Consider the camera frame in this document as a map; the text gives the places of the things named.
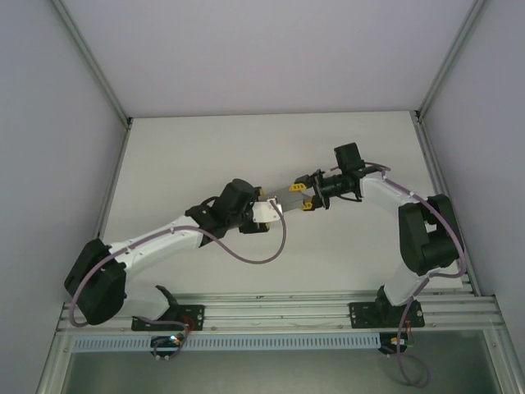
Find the grey cardboard paper box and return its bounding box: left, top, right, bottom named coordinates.
left=262, top=185, right=308, bottom=214

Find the grey sheet metal panel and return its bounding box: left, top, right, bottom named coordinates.
left=36, top=330, right=525, bottom=394

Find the aluminium mounting rail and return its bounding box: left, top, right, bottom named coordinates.
left=57, top=291, right=505, bottom=334

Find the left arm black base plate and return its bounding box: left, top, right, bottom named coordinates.
left=130, top=304, right=206, bottom=332

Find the slotted pale blue cable duct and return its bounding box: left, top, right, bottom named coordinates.
left=73, top=332, right=381, bottom=353

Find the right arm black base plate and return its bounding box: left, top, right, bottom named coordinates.
left=348, top=301, right=426, bottom=329

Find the aluminium frame post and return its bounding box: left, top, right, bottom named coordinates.
left=413, top=0, right=491, bottom=121
left=51, top=0, right=133, bottom=128

